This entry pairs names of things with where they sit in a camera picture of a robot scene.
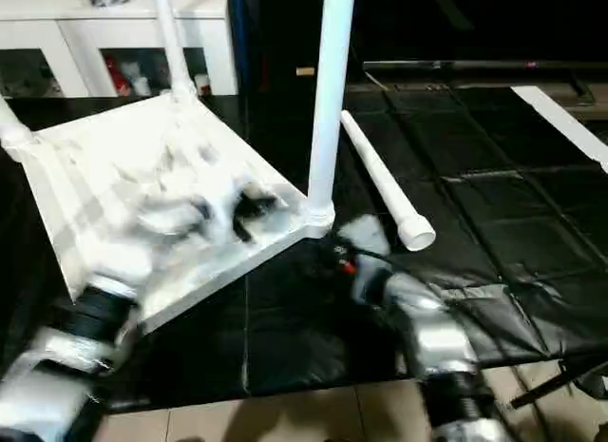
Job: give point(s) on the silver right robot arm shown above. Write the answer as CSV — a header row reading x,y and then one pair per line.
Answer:
x,y
437,328

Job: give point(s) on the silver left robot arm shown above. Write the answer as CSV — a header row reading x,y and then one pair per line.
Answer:
x,y
119,266

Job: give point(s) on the black mat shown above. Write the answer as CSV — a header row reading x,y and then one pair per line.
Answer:
x,y
309,328

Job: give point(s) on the black box gold label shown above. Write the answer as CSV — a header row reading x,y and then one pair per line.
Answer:
x,y
266,33

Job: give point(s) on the white cabinet glass doors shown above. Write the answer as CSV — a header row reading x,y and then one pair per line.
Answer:
x,y
81,38

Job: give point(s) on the black stand leg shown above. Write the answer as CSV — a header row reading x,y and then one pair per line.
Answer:
x,y
546,387

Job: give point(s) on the white flat board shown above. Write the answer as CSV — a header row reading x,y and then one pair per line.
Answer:
x,y
560,123

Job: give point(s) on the grey floor box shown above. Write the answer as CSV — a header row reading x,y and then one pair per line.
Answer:
x,y
594,382

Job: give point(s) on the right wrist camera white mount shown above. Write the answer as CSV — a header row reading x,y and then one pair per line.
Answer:
x,y
366,237

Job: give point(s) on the silver metal rail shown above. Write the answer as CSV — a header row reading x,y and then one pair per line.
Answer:
x,y
475,65

